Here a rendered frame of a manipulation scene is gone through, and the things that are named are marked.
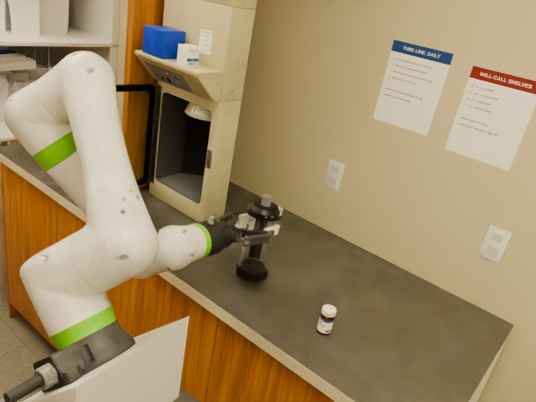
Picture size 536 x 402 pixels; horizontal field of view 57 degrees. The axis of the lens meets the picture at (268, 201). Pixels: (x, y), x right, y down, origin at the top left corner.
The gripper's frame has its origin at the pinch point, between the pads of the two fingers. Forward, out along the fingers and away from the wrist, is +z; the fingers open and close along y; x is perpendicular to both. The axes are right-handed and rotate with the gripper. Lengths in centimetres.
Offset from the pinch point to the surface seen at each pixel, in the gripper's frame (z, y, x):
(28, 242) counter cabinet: -7, 113, 60
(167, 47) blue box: 1, 54, -40
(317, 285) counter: 19.2, -14.7, 19.1
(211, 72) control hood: 5, 36, -36
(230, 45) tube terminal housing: 10, 35, -46
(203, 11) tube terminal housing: 8, 48, -54
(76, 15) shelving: 53, 190, -34
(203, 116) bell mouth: 15, 45, -20
